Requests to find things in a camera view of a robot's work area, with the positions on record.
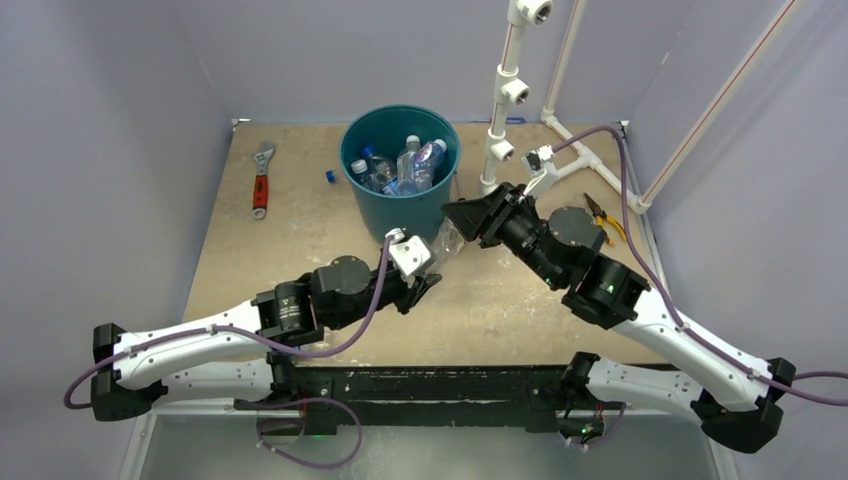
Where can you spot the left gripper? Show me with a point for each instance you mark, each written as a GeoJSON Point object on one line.
{"type": "Point", "coordinates": [410, 294]}

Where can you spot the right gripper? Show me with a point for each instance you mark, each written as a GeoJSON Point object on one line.
{"type": "Point", "coordinates": [476, 217]}

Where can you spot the clear bottle white cap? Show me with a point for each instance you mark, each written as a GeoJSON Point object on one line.
{"type": "Point", "coordinates": [447, 244]}

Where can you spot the clear bottle blue-orange label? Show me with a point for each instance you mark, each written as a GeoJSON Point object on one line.
{"type": "Point", "coordinates": [405, 184]}

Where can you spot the Pepsi bottle blue cap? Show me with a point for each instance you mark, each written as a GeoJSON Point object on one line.
{"type": "Point", "coordinates": [383, 171]}

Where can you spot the clear bottle light-blue cap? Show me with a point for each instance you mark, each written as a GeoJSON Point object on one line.
{"type": "Point", "coordinates": [364, 176]}

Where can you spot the small clear bottle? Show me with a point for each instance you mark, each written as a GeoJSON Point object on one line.
{"type": "Point", "coordinates": [421, 169]}

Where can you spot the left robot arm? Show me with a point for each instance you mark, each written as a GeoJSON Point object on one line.
{"type": "Point", "coordinates": [137, 371]}

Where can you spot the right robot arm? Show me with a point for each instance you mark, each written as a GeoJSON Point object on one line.
{"type": "Point", "coordinates": [733, 396]}

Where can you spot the white PVC pipe stand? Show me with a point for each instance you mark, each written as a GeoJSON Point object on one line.
{"type": "Point", "coordinates": [509, 89]}

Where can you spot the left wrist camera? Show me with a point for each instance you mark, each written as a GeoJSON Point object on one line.
{"type": "Point", "coordinates": [410, 254]}

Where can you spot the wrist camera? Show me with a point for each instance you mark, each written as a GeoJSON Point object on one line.
{"type": "Point", "coordinates": [540, 166]}
{"type": "Point", "coordinates": [410, 254]}

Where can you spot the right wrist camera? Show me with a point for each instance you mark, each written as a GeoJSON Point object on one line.
{"type": "Point", "coordinates": [540, 166]}

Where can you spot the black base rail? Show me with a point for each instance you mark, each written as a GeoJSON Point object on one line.
{"type": "Point", "coordinates": [531, 397]}

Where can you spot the yellow handled pliers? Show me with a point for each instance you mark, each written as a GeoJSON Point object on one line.
{"type": "Point", "coordinates": [602, 218]}

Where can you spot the red handled adjustable wrench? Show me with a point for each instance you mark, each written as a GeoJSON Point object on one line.
{"type": "Point", "coordinates": [261, 185]}

